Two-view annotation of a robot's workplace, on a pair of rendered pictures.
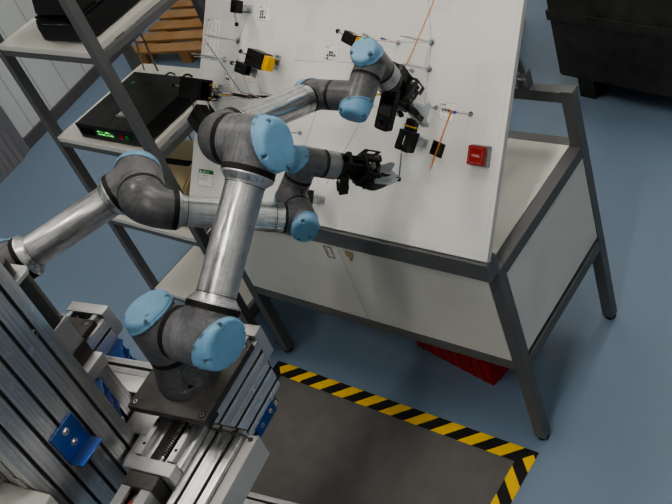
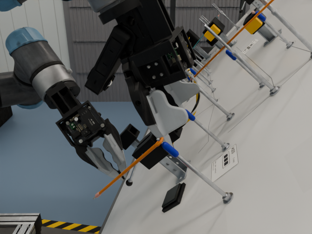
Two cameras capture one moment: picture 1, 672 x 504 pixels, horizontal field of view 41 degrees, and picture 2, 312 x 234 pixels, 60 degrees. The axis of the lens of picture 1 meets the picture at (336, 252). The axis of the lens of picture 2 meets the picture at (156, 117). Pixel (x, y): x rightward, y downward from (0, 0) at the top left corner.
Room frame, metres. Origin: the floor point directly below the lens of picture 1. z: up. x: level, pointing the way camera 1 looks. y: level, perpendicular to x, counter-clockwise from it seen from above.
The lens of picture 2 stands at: (1.77, -0.61, 1.37)
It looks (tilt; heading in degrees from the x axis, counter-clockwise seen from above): 22 degrees down; 49
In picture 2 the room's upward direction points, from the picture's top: straight up
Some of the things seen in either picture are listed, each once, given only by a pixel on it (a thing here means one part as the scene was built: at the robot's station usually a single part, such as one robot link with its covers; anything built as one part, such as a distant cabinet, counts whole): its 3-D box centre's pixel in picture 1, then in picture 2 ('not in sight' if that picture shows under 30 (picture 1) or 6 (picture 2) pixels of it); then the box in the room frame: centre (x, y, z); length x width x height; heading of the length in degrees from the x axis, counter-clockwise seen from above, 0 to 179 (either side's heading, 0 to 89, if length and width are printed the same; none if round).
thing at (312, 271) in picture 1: (290, 261); not in sight; (2.44, 0.16, 0.60); 0.55 x 0.02 x 0.39; 39
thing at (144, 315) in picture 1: (159, 325); not in sight; (1.50, 0.41, 1.33); 0.13 x 0.12 x 0.14; 43
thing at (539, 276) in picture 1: (399, 217); not in sight; (2.42, -0.25, 0.60); 1.17 x 0.58 x 0.40; 39
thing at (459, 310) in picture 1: (421, 296); not in sight; (2.01, -0.19, 0.60); 0.55 x 0.03 x 0.39; 39
